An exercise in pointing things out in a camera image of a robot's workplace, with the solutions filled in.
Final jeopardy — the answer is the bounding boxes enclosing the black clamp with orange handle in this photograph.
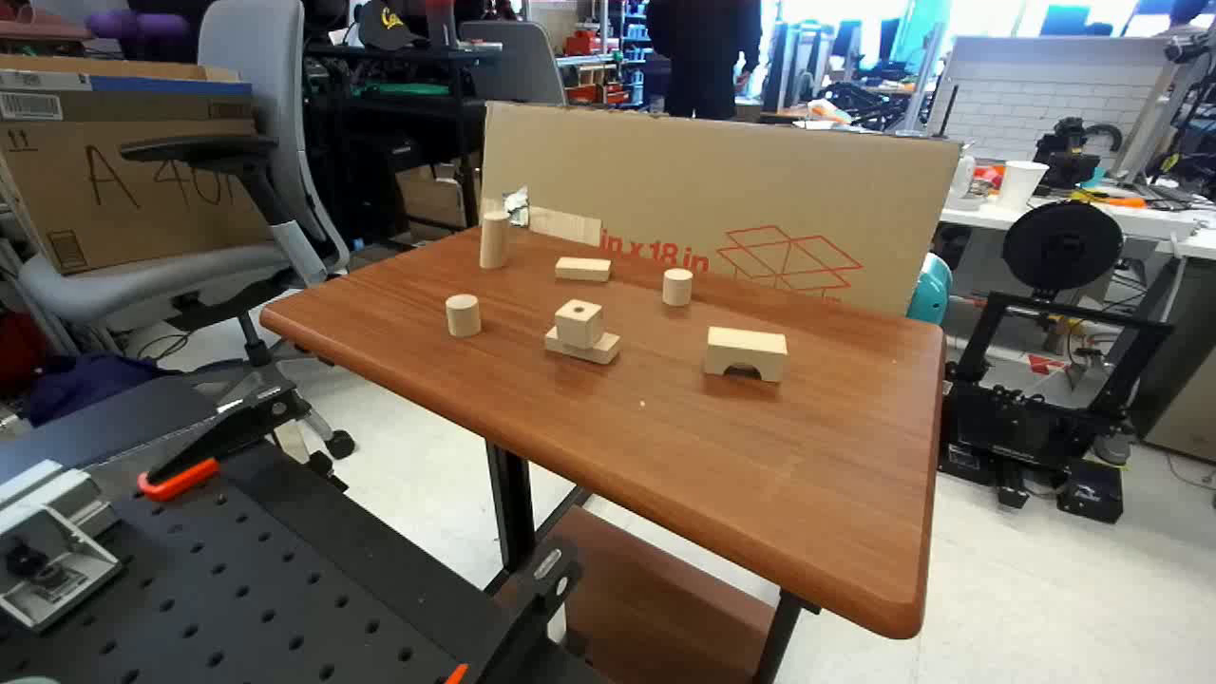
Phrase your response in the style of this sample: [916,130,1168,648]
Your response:
[440,540,587,684]
[132,383,316,505]

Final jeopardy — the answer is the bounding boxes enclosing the black perforated mounting board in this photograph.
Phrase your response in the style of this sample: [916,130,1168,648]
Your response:
[0,435,587,684]

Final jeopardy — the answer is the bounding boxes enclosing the person in dark clothes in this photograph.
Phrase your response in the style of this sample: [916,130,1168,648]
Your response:
[643,0,764,126]

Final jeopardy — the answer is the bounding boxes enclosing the short upright wooden cylinder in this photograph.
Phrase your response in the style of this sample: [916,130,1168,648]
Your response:
[658,268,700,312]

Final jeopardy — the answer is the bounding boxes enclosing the wooden arch block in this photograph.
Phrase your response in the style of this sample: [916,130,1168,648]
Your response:
[700,323,790,383]

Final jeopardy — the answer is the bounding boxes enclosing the black 3D printer frame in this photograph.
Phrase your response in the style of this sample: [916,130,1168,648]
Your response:
[942,289,1180,527]

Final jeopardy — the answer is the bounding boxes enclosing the dark blue bag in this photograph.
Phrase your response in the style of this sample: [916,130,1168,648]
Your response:
[19,351,168,430]

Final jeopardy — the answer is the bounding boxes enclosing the white perforated panel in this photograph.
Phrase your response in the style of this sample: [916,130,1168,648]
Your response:
[942,33,1186,163]

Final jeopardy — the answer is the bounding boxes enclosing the brown wooden lower panel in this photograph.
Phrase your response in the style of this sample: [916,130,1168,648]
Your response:
[550,505,781,684]

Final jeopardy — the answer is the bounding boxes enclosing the long pale wooden block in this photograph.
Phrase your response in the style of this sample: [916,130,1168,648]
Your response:
[525,203,608,250]

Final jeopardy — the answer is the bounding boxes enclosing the silver metal bracket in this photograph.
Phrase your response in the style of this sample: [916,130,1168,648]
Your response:
[0,455,130,636]

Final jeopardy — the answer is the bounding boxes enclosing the wooden cube with round hole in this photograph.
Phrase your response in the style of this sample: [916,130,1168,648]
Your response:
[550,298,608,353]

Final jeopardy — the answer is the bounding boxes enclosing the black filament spool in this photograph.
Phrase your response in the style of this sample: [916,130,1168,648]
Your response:
[1000,199,1124,299]

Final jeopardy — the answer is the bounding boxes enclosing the teal ball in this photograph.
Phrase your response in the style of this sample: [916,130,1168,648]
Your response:
[904,250,957,326]

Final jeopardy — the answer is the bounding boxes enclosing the flat wooden base block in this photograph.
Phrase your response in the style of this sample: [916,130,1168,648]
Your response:
[545,323,629,369]

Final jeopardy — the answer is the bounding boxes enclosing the white desk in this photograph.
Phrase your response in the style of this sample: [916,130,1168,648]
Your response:
[939,188,1216,268]

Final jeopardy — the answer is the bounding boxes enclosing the grey mesh office chair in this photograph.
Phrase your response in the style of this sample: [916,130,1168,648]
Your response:
[456,17,570,112]

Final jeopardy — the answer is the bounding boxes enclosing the cardboard box with handwriting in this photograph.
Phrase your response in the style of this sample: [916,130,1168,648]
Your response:
[0,51,277,279]

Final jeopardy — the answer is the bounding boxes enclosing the short wooden cylinder lying sideways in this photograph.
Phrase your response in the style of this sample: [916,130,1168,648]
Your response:
[440,292,486,342]

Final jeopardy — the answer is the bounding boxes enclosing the large cardboard sheet red print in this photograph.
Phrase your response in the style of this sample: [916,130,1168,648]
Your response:
[478,99,966,320]

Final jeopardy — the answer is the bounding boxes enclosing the tall wooden cylinder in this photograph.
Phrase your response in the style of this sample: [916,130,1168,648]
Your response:
[475,209,515,273]

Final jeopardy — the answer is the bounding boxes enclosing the black table leg frame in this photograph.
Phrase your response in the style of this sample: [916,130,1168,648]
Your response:
[483,435,811,684]

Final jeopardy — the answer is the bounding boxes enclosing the small flat wooden rectangular block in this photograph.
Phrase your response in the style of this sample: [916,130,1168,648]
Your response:
[550,254,616,287]

